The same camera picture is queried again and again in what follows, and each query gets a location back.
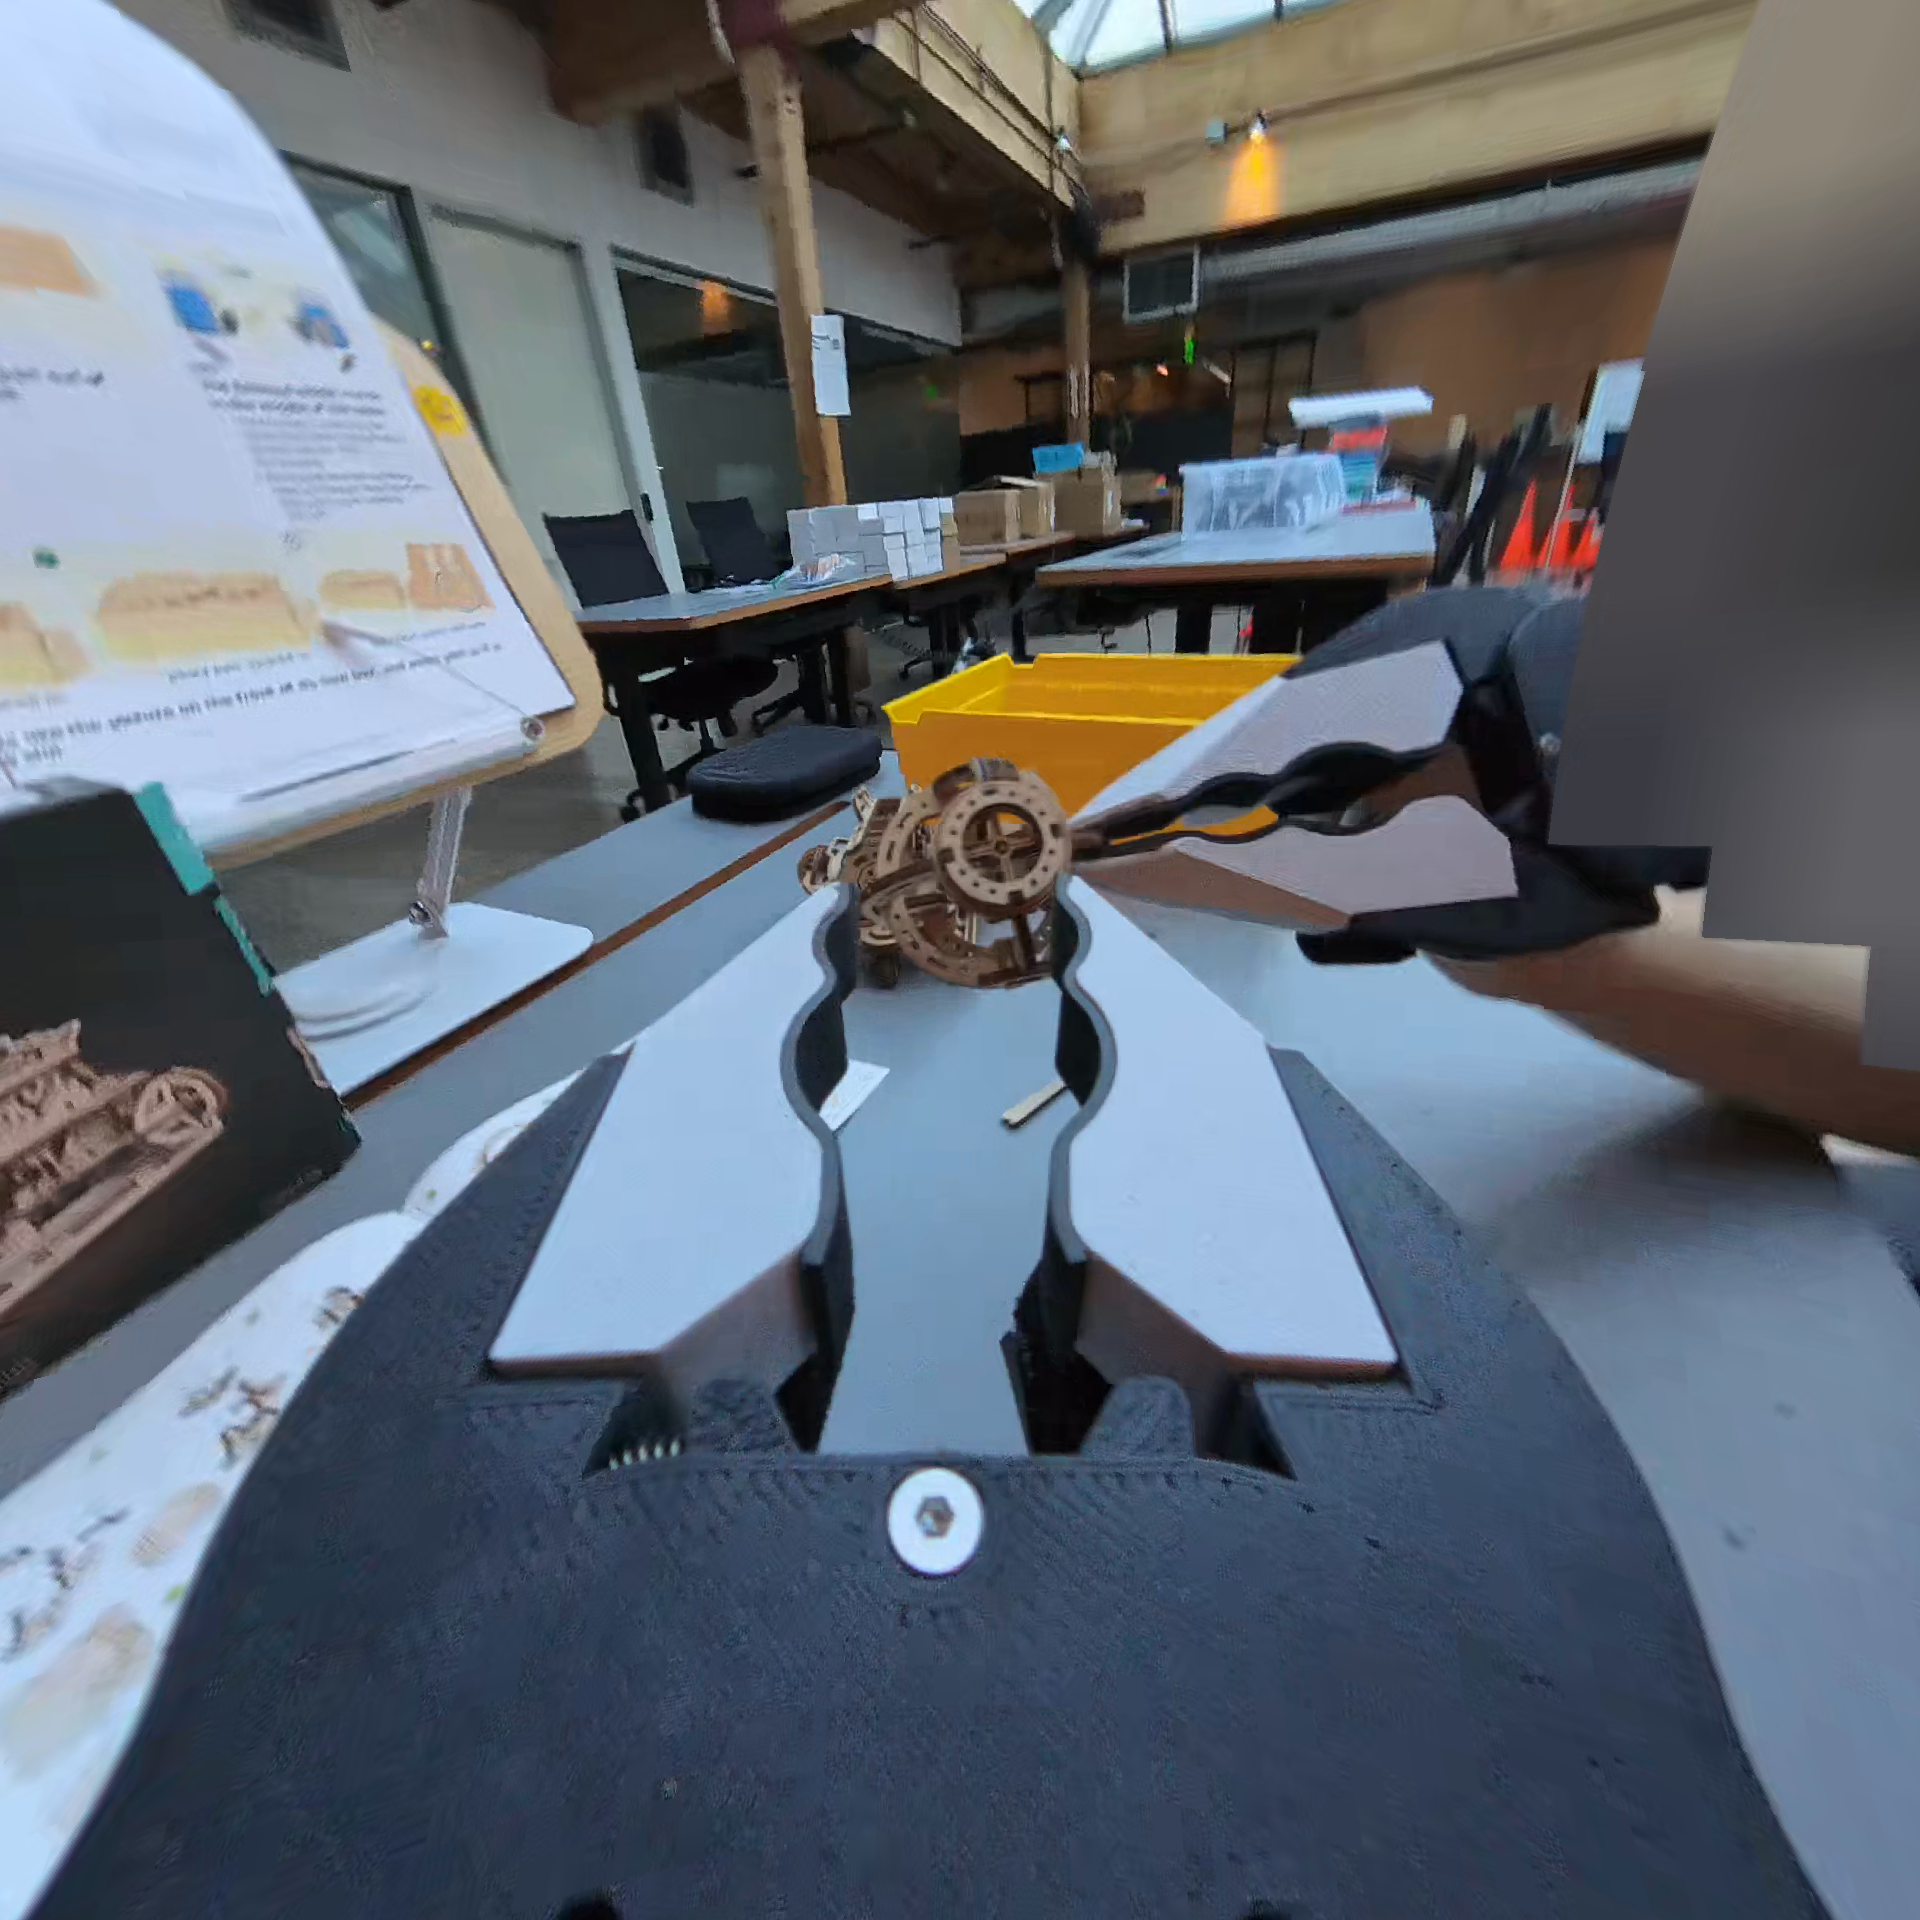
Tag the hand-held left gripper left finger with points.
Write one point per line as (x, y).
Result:
(674, 1200)

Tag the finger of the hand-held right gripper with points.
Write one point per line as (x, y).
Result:
(1395, 870)
(1348, 698)

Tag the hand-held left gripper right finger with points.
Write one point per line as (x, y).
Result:
(1231, 1200)

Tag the small wooden model assembly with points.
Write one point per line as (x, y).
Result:
(996, 783)

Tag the person's right forearm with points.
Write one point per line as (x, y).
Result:
(1680, 1021)

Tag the large wooden model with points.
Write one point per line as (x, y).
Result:
(856, 863)

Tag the black model kit box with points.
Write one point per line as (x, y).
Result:
(136, 901)

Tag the orange traffic cone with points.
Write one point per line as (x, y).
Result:
(1576, 547)
(1522, 540)

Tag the grey desk with wooden edge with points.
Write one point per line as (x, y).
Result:
(1243, 558)
(720, 605)

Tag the small white paper slip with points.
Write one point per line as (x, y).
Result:
(856, 1095)

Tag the thin wooden stick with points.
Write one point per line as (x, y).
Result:
(1036, 1106)

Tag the yellow plastic bin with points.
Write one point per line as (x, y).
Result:
(1049, 722)

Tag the cardboard box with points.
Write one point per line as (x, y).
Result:
(1001, 517)
(1084, 503)

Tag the black mesh chair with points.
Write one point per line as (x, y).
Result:
(779, 774)

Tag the stack of white boxes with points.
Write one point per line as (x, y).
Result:
(868, 540)

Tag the paper notice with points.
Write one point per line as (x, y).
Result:
(831, 364)

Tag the black office chair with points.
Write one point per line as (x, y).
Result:
(729, 534)
(600, 556)

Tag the open instruction booklet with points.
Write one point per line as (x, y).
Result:
(90, 1576)

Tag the wall vent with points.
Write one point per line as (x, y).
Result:
(1162, 282)

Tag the wooden post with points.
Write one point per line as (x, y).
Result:
(792, 300)

